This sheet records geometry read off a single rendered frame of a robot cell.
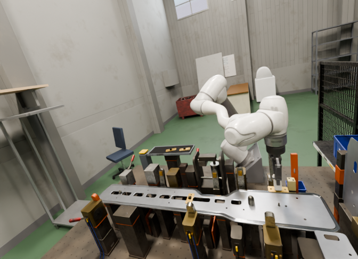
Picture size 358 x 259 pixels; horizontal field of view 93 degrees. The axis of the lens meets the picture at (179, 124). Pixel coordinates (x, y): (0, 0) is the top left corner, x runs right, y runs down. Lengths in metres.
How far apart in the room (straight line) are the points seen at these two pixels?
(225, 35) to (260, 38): 1.35
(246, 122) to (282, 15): 7.74
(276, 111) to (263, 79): 6.45
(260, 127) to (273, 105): 0.12
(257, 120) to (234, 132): 0.10
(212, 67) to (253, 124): 7.18
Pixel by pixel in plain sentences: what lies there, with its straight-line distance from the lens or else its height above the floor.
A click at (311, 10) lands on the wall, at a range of 8.47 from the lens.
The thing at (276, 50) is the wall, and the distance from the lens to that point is 8.18.
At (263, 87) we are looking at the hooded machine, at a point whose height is 0.59.
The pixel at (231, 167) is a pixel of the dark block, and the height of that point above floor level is 1.10.
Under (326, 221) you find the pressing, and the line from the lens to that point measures 1.03.
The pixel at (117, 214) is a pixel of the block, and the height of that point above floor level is 1.03.
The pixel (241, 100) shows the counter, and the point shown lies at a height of 0.50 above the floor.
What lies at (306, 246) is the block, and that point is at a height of 0.98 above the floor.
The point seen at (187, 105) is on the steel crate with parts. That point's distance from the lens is 6.56.
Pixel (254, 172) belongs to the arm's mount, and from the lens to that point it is 1.62.
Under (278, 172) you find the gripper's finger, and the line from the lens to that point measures 0.88.
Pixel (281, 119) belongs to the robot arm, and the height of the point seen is 1.47.
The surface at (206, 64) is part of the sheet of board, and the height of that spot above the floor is 1.86.
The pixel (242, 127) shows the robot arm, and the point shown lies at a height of 1.49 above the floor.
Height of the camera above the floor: 1.71
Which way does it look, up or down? 16 degrees down
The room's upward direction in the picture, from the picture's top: 13 degrees counter-clockwise
